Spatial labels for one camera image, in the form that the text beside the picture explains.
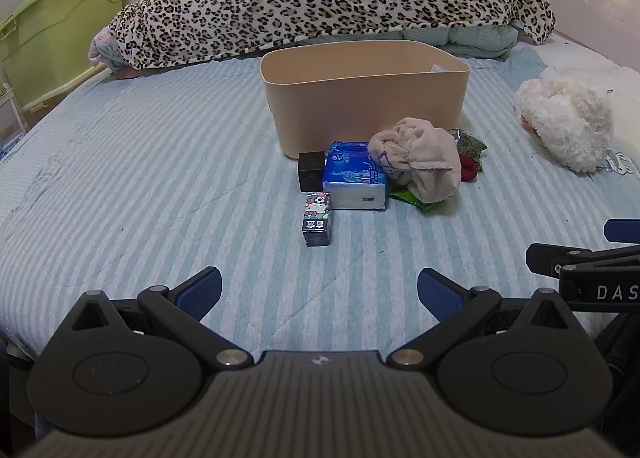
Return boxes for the white fluffy plush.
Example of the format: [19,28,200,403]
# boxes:
[514,66,615,174]

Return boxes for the green snack packet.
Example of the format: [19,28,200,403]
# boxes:
[388,186,444,214]

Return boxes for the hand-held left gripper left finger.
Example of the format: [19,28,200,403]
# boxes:
[69,266,254,370]

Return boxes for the red cloth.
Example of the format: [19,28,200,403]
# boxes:
[457,154,482,183]

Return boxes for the pink floral cloth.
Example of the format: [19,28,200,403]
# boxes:
[88,25,124,73]

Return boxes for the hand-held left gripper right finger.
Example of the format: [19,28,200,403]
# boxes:
[387,267,582,370]

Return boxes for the teal quilt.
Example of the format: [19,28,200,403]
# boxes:
[280,22,520,60]

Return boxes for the dark floral cloth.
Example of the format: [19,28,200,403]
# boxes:
[447,128,488,172]

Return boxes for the blue tissue pack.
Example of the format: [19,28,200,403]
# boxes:
[322,141,389,211]

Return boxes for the beige plastic storage bin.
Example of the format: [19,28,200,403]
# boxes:
[259,40,471,162]

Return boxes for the small cartoon print box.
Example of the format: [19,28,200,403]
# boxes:
[301,191,333,247]

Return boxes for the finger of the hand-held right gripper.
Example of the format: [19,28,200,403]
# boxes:
[525,243,594,280]
[603,219,640,242]

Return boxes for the blue striped bed sheet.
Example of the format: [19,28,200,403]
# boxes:
[0,41,640,364]

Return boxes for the green plastic storage box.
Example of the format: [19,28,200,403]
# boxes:
[0,0,126,115]

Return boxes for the pink beige cloth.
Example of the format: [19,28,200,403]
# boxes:
[368,117,462,203]

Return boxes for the small black box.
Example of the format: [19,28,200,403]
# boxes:
[297,151,327,192]

